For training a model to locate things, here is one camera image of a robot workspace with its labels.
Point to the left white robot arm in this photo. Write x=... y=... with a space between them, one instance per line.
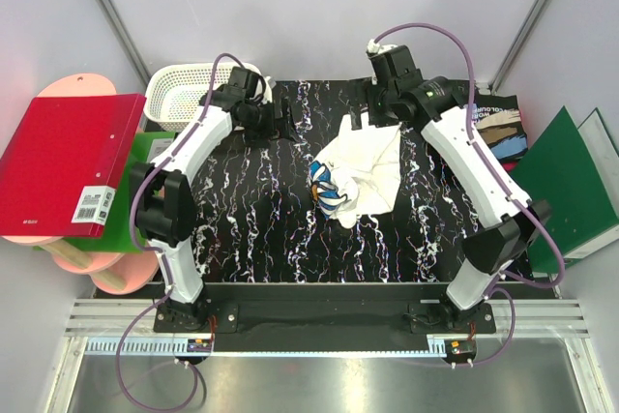
x=163 y=210

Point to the white perforated plastic basket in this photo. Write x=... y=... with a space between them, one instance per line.
x=173 y=93

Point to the black printed folded t shirt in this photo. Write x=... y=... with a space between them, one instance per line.
x=498 y=121

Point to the green plastic folder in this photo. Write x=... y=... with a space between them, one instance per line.
x=116 y=233

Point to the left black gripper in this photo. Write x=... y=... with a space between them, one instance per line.
x=271 y=131

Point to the white t shirt blue print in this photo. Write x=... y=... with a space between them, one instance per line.
x=357 y=173

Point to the red folded t shirt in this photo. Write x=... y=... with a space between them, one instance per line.
x=509 y=165

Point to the white slotted cable duct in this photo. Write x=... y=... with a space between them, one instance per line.
x=149 y=346

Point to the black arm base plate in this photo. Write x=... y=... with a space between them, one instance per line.
x=321 y=319

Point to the dark green ring binder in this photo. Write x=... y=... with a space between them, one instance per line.
x=574 y=167

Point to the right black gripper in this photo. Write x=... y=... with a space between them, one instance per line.
x=375 y=119

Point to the red ring binder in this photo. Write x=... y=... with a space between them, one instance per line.
x=61 y=169

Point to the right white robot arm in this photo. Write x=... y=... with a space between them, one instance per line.
x=437 y=111

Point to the black marble pattern mat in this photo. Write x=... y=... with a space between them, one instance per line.
x=257 y=221

